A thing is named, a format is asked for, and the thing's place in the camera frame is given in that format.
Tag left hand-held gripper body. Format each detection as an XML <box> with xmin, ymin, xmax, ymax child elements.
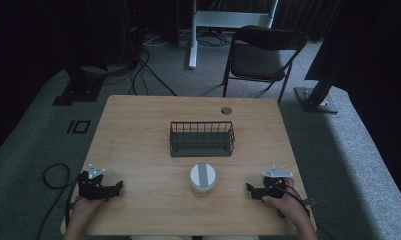
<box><xmin>77</xmin><ymin>163</ymin><xmax>107</xmax><ymax>201</ymax></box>

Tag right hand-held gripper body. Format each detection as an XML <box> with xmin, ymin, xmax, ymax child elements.
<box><xmin>261</xmin><ymin>165</ymin><xmax>294</xmax><ymax>200</ymax></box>

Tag person's left hand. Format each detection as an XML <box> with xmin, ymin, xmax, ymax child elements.
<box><xmin>70</xmin><ymin>196</ymin><xmax>106</xmax><ymax>219</ymax></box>

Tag person's right hand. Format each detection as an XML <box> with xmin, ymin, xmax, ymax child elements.
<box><xmin>261</xmin><ymin>177</ymin><xmax>306</xmax><ymax>219</ymax></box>

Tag white jar with grey-striped lid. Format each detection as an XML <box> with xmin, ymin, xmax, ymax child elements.
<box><xmin>189</xmin><ymin>162</ymin><xmax>218</xmax><ymax>198</ymax></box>

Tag black stand base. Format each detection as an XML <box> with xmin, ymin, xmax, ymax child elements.
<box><xmin>51</xmin><ymin>64</ymin><xmax>106</xmax><ymax>107</ymax></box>

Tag black folding chair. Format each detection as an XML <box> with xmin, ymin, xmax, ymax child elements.
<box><xmin>221</xmin><ymin>25</ymin><xmax>309</xmax><ymax>106</ymax></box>

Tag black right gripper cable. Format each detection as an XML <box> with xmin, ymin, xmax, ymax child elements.
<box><xmin>273</xmin><ymin>184</ymin><xmax>337</xmax><ymax>240</ymax></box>

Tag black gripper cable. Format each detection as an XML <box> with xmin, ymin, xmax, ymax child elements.
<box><xmin>35</xmin><ymin>162</ymin><xmax>82</xmax><ymax>240</ymax></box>
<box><xmin>273</xmin><ymin>184</ymin><xmax>337</xmax><ymax>240</ymax></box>

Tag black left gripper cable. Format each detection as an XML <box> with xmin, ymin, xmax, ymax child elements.
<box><xmin>35</xmin><ymin>162</ymin><xmax>82</xmax><ymax>240</ymax></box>

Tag black wire basket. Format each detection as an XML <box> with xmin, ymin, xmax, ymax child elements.
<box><xmin>169</xmin><ymin>120</ymin><xmax>236</xmax><ymax>158</ymax></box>

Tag black stand with base plate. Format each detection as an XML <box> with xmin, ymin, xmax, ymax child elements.
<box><xmin>293</xmin><ymin>0</ymin><xmax>348</xmax><ymax>115</ymax></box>

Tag black floor cables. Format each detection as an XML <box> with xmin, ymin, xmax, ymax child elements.
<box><xmin>127</xmin><ymin>46</ymin><xmax>179</xmax><ymax>98</ymax></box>

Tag white desk frame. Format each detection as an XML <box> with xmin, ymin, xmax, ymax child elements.
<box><xmin>187</xmin><ymin>0</ymin><xmax>280</xmax><ymax>70</ymax></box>

